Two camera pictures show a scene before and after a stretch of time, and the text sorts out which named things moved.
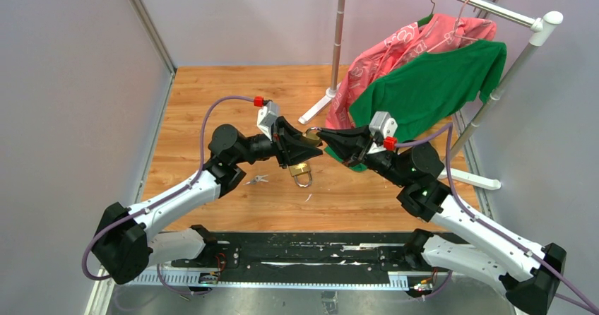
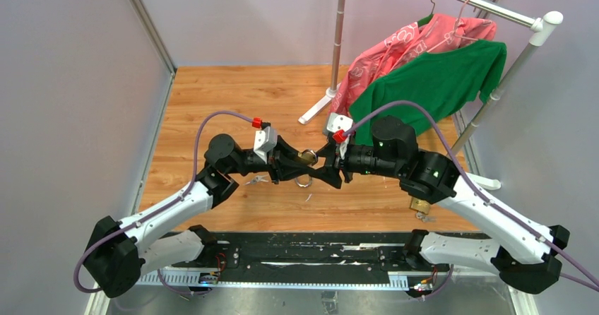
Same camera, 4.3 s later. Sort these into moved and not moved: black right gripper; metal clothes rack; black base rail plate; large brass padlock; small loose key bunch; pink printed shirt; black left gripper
Moved: large brass padlock; black left gripper; black right gripper
Not moved: black base rail plate; pink printed shirt; metal clothes rack; small loose key bunch
